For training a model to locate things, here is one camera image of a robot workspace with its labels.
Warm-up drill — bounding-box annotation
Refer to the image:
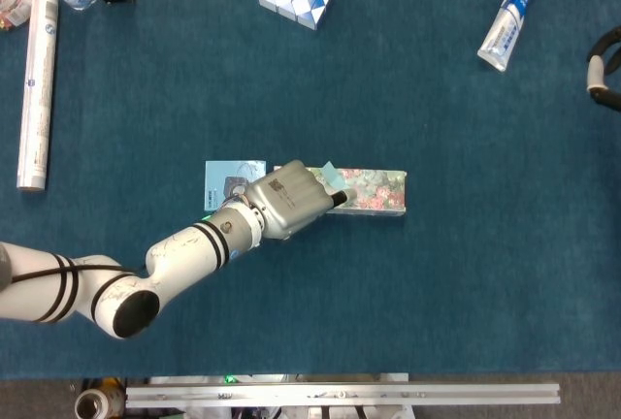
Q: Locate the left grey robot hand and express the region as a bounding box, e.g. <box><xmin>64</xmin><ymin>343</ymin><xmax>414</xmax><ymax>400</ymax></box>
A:
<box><xmin>245</xmin><ymin>159</ymin><xmax>358</xmax><ymax>241</ymax></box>

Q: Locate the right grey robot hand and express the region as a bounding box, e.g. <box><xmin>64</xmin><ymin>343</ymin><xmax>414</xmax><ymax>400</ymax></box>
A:
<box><xmin>585</xmin><ymin>25</ymin><xmax>621</xmax><ymax>113</ymax></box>

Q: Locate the small green paper strip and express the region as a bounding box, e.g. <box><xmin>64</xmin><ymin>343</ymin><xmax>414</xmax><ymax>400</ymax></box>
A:
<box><xmin>319</xmin><ymin>160</ymin><xmax>346</xmax><ymax>196</ymax></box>

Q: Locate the light blue speaker box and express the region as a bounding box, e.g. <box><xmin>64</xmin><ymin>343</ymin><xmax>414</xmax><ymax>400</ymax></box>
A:
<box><xmin>204</xmin><ymin>160</ymin><xmax>268</xmax><ymax>211</ymax></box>

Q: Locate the long floral printed box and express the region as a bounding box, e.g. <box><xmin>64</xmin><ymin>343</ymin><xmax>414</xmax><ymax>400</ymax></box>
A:
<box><xmin>274</xmin><ymin>165</ymin><xmax>408</xmax><ymax>217</ymax></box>

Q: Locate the white blue toothpaste tube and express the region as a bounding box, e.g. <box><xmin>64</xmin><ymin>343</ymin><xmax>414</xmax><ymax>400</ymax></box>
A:
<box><xmin>476</xmin><ymin>0</ymin><xmax>548</xmax><ymax>73</ymax></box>

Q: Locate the teal felt table cloth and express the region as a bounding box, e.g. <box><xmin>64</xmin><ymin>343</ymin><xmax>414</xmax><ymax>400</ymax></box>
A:
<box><xmin>0</xmin><ymin>0</ymin><xmax>621</xmax><ymax>381</ymax></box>

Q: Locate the rolled white printed paper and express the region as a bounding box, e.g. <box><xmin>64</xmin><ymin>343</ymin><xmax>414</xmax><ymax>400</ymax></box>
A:
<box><xmin>16</xmin><ymin>0</ymin><xmax>60</xmax><ymax>192</ymax></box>

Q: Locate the brown tape roll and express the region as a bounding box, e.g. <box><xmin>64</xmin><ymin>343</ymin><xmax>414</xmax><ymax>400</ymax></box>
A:
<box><xmin>74</xmin><ymin>388</ymin><xmax>120</xmax><ymax>419</ymax></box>

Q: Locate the aluminium profile rail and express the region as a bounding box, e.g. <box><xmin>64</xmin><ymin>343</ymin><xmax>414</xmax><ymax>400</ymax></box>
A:
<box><xmin>125</xmin><ymin>381</ymin><xmax>562</xmax><ymax>409</ymax></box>

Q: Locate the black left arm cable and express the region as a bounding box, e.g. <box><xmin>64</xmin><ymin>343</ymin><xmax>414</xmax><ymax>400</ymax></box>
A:
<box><xmin>0</xmin><ymin>263</ymin><xmax>149</xmax><ymax>290</ymax></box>

